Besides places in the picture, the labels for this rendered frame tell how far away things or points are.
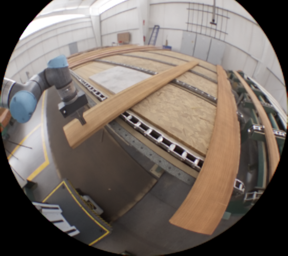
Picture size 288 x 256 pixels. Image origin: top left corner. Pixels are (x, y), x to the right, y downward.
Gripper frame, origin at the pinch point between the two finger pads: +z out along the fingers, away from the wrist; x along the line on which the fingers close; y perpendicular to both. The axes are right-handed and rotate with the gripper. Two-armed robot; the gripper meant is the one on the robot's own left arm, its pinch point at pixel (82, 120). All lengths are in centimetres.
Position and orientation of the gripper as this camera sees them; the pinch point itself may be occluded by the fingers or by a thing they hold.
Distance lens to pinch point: 50.4
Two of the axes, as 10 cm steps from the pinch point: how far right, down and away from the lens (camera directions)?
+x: 6.5, -5.2, 5.6
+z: -0.3, 7.2, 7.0
